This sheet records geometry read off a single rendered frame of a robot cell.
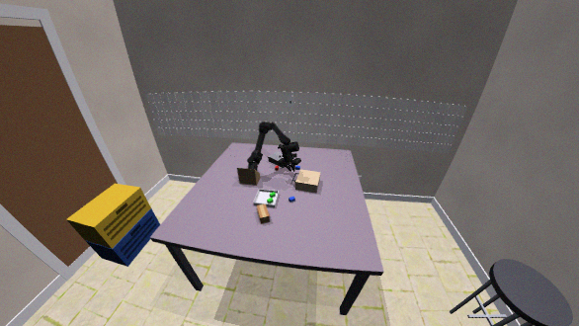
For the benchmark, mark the white square tray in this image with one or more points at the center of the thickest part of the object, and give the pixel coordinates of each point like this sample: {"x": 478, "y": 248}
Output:
{"x": 263, "y": 195}

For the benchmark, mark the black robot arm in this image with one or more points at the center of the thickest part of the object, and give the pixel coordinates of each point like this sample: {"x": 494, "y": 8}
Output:
{"x": 256, "y": 155}

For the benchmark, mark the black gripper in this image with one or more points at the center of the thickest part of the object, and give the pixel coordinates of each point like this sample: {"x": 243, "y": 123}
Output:
{"x": 289, "y": 160}

